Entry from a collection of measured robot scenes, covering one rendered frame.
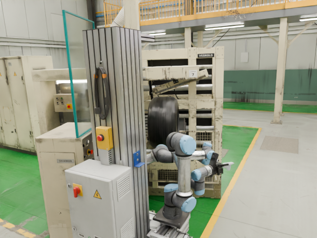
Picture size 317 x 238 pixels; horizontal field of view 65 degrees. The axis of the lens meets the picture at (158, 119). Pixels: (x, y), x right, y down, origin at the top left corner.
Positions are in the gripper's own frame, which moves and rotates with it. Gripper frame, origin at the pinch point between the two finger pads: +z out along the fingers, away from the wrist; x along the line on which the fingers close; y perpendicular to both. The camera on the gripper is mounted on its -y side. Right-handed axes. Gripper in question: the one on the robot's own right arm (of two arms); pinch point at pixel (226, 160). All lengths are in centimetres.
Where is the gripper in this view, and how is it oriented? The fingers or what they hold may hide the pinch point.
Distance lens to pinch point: 205.6
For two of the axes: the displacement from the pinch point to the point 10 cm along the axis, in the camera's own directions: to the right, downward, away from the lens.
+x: 5.8, 0.2, -8.2
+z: 8.1, -1.6, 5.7
